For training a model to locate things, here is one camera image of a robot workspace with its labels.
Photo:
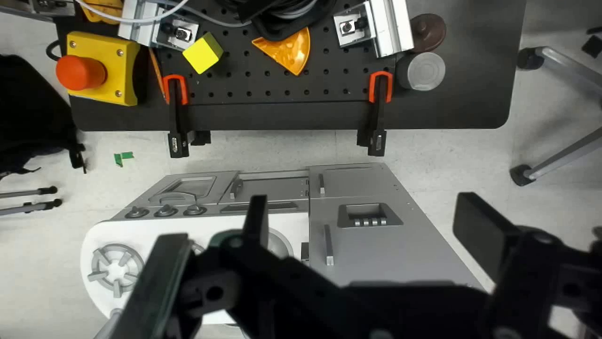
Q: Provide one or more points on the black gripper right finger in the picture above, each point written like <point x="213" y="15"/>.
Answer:
<point x="532" y="273"/>

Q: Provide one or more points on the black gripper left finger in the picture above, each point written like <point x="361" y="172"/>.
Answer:
<point x="263" y="294"/>

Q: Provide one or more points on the yellow cube block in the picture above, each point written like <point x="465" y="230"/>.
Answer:
<point x="203" y="53"/>

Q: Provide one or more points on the white grey toy kitchen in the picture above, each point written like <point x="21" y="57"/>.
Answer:
<point x="354" y="222"/>

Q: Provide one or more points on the small green tape piece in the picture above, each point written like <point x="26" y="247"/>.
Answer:
<point x="120" y="158"/>

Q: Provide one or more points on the left orange black clamp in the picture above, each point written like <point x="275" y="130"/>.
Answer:
<point x="179" y="134"/>

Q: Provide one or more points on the orange black clamp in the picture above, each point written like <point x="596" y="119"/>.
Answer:
<point x="378" y="94"/>
<point x="179" y="134"/>

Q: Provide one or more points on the metal tripod legs left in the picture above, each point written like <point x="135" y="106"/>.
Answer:
<point x="49" y="200"/>

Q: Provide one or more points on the grey round disc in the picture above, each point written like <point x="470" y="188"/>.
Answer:
<point x="425" y="72"/>

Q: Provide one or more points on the orange wedge piece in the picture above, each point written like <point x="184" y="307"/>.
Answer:
<point x="292" y="53"/>

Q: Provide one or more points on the right orange black clamp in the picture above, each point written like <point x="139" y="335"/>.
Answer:
<point x="378" y="94"/>

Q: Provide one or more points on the yellow emergency stop box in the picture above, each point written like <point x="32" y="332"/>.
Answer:
<point x="98" y="68"/>

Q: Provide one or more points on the black bag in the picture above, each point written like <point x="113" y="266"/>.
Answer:
<point x="34" y="119"/>

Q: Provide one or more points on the dark brown round disc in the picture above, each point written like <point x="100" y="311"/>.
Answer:
<point x="427" y="32"/>

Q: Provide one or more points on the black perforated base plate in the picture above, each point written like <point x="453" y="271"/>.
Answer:
<point x="250" y="91"/>

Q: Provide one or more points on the left aluminium bracket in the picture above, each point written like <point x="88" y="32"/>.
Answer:
<point x="149" y="25"/>

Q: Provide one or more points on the aluminium bracket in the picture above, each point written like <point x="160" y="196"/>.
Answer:
<point x="384" y="23"/>
<point x="149" y="25"/>

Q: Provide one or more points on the right aluminium bracket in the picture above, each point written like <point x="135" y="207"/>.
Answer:
<point x="384" y="23"/>

